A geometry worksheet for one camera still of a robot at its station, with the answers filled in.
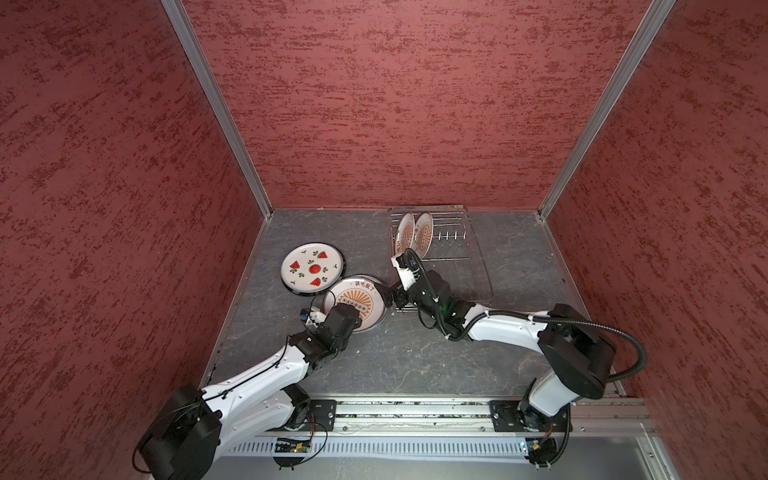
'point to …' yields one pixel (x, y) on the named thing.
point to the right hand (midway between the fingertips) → (386, 281)
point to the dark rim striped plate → (317, 293)
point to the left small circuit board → (288, 445)
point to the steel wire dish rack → (454, 251)
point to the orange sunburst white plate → (405, 234)
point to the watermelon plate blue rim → (311, 268)
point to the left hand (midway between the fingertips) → (354, 320)
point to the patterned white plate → (372, 315)
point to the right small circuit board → (542, 451)
